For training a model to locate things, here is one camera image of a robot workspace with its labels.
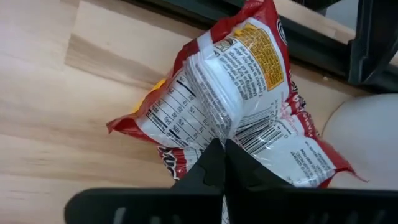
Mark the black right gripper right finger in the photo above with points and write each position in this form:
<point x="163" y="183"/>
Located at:
<point x="280" y="205"/>

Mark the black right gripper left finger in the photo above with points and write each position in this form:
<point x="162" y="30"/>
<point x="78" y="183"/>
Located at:
<point x="155" y="205"/>

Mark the red ramen noodle packet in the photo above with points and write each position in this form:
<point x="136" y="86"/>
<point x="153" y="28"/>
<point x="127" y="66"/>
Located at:
<point x="248" y="93"/>

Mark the artificial plant in white pot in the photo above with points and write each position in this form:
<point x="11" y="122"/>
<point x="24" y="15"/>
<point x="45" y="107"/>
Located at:
<point x="367" y="137"/>

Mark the black metal table frame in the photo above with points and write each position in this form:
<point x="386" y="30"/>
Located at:
<point x="311" y="40"/>

